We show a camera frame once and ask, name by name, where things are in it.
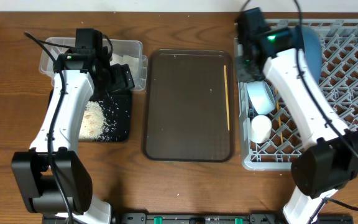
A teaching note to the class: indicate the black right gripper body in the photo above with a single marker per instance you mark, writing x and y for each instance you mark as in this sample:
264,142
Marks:
245,72

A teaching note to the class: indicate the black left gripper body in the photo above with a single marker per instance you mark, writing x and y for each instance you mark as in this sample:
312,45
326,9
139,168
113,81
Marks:
120,78

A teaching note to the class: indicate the white paper napkin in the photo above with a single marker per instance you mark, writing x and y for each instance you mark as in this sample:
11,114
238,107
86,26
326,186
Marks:
132,62

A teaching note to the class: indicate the dark blue plate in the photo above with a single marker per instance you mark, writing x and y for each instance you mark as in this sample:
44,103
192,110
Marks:
307,39

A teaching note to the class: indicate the light blue bowl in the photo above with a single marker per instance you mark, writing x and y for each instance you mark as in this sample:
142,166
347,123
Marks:
261,97

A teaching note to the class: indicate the white green cup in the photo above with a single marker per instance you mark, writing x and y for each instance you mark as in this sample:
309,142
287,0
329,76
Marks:
260,129

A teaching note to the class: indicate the wooden chopstick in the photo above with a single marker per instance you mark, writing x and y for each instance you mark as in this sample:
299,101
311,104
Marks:
279,117
226,97

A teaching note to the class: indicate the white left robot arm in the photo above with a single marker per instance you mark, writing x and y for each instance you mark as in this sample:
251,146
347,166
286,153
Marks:
50,176

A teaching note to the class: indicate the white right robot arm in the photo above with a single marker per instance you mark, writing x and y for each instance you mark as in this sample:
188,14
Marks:
291,60

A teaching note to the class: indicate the grey dishwasher rack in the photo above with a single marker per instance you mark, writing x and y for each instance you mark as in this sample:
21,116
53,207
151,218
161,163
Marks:
338,82

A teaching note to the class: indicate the black tray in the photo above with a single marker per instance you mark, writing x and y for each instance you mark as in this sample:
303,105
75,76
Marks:
124,104

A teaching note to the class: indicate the clear plastic bin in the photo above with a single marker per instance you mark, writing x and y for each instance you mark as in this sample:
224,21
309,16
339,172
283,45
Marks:
133,48

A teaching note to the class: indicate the pile of rice scraps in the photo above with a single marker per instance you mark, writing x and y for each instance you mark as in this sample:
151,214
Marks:
100,121

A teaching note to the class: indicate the brown serving tray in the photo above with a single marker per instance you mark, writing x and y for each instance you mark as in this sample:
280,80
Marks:
185,108

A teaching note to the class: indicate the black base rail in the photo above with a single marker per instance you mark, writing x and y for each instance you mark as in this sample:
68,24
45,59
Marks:
256,218

